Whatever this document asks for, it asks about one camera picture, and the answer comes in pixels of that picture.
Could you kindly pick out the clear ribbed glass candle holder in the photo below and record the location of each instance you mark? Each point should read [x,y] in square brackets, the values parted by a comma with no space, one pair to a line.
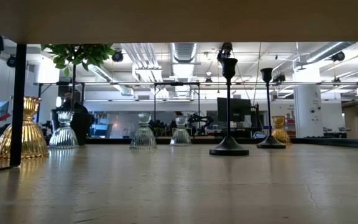
[63,137]
[181,137]
[143,138]

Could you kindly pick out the black metal candlestick holder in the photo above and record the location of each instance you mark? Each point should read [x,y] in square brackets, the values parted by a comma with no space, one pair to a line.
[228,149]
[270,143]

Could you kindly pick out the amber ribbed glass candle holder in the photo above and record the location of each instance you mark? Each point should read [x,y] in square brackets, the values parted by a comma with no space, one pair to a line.
[37,140]
[281,133]

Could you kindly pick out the black background robot arm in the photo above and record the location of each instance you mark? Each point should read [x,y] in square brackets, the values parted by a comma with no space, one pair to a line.
[199,119]
[162,126]

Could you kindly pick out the person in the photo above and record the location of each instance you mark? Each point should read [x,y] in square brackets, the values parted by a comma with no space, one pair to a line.
[177,113]
[76,107]

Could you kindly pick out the white ceiling pipe bundle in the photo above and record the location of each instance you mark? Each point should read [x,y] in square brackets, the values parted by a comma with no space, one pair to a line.
[145,62]

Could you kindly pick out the black computer monitor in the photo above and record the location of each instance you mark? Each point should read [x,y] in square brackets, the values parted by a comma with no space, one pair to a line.
[241,109]

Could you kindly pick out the black hanging ceiling device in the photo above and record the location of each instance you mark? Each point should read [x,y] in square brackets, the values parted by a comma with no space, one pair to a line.
[225,49]

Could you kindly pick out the white blue logo object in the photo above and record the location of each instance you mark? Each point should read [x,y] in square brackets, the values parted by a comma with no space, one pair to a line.
[258,134]

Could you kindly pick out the black round ceiling spotlight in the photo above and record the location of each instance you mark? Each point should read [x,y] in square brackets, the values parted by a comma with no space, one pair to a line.
[117,56]
[338,56]
[10,61]

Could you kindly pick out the wooden shelf with black legs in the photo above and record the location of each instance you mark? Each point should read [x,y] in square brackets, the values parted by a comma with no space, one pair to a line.
[179,18]

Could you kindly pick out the potted green tree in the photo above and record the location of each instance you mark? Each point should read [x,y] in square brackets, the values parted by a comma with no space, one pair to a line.
[85,130]

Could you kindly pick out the black ceiling track light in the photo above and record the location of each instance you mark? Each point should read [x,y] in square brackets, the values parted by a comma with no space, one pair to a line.
[279,78]

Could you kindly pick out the red storage shelf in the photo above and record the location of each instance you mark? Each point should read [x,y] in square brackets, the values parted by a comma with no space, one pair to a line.
[292,126]

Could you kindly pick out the white round pillar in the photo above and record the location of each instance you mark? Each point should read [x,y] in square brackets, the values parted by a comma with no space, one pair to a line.
[308,102]

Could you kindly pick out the black background rig frame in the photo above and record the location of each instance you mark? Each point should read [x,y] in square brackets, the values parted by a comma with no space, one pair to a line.
[177,83]

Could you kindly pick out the silver ribbed ventilation duct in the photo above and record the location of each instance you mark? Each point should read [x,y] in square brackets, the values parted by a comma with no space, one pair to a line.
[183,51]

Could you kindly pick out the black table edge rail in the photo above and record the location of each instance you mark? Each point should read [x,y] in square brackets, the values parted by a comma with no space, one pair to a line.
[337,143]

